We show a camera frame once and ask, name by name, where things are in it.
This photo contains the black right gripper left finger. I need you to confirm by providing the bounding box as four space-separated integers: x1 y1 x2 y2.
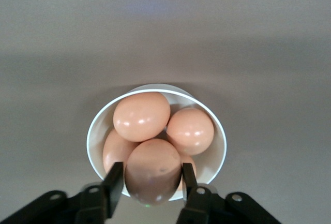
0 161 125 224

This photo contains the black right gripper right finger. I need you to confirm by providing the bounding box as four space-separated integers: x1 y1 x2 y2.
175 163 283 224

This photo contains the brown egg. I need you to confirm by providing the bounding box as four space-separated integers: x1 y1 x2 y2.
179 154 198 191
113 92 172 143
102 128 141 174
165 108 216 156
124 138 182 206

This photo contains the white round bowl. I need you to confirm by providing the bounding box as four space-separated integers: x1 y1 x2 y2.
86 83 228 202

